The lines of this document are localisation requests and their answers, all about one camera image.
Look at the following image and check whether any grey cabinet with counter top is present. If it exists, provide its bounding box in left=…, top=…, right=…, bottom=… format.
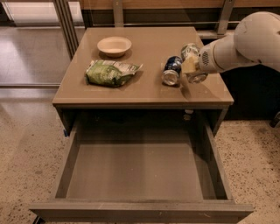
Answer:
left=52, top=27, right=234, bottom=132

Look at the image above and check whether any green white 7up can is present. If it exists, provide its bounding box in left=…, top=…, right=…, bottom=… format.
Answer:
left=181, top=43, right=207, bottom=84

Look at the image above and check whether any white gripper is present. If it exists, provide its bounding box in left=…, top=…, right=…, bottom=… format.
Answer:
left=181, top=42, right=231, bottom=74

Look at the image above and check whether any metal railing frame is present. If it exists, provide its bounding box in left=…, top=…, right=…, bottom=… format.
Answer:
left=52, top=0, right=280, bottom=60

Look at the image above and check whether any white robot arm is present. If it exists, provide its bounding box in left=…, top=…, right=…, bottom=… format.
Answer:
left=181, top=11, right=280, bottom=75

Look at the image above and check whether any green chip bag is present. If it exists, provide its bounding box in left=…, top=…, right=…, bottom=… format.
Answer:
left=85, top=59, right=142, bottom=88

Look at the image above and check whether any blue tape piece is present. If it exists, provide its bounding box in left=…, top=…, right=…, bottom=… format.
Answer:
left=63, top=129, right=68, bottom=137

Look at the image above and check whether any blue pepsi can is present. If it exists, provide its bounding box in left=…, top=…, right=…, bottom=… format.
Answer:
left=162, top=56, right=182, bottom=86

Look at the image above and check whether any beige paper bowl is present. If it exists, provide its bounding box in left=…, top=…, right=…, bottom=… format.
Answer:
left=97, top=37, right=132, bottom=58

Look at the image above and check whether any open grey top drawer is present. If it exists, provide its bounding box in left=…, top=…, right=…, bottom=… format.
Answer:
left=30, top=123, right=253, bottom=224

